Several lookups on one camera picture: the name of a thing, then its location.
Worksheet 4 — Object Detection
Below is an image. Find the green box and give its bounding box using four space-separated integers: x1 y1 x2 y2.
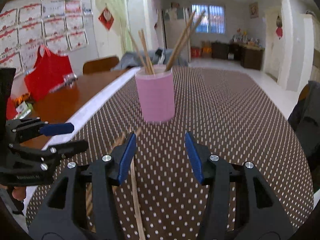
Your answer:
15 101 34 119

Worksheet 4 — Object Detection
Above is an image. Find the green curtain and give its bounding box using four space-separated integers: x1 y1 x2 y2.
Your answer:
94 0 133 53

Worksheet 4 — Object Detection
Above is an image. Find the orange cardboard box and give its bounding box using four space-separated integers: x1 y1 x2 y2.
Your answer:
201 41 213 58

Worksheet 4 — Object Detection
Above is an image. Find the barred window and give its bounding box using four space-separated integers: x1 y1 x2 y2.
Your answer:
191 4 227 34

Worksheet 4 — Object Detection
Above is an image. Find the small framed wall picture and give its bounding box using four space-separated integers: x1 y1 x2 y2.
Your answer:
249 2 259 18

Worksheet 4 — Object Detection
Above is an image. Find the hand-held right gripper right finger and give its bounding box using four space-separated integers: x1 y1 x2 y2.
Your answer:
184 131 294 240

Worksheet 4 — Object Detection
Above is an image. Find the white underlay cloth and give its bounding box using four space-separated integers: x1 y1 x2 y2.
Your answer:
24 67 140 207

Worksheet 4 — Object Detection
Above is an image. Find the red diamond wall decoration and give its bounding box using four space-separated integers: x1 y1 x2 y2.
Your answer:
98 4 115 30

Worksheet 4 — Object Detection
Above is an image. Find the clear plastic bag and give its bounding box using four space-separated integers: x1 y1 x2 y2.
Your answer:
64 74 77 87

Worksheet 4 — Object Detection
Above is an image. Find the white door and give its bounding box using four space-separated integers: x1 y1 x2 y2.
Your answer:
265 7 285 80

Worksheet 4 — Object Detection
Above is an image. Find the wall of award certificates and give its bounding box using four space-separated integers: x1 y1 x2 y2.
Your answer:
0 0 90 73

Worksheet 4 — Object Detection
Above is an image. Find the white refrigerator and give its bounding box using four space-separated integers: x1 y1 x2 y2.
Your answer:
164 6 192 63

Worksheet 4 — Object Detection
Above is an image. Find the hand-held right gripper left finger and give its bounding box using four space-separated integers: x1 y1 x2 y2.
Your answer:
29 132 137 240

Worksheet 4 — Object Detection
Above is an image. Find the grey jacket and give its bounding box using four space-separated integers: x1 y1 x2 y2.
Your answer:
114 47 189 72

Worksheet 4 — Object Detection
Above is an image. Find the brown polka dot tablecloth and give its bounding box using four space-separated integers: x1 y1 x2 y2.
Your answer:
25 66 314 240

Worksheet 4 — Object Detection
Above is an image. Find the person's left hand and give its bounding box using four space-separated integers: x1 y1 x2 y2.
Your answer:
11 187 27 202

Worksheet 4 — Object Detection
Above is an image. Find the red tote bag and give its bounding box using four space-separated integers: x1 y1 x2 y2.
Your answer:
24 45 74 103

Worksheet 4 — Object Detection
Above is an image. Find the red hanging door ornament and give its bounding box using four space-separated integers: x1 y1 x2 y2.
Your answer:
276 15 284 39

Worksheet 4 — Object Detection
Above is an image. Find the dark wooden desk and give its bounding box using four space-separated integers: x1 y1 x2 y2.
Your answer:
211 41 265 70

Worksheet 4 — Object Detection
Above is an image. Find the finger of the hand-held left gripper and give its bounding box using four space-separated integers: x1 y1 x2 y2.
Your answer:
8 140 89 160
6 117 75 143

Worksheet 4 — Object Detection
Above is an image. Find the dark jacket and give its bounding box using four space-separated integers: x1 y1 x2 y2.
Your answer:
287 80 320 170

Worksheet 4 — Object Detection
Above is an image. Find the pink cup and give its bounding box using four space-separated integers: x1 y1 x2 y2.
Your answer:
135 64 175 123

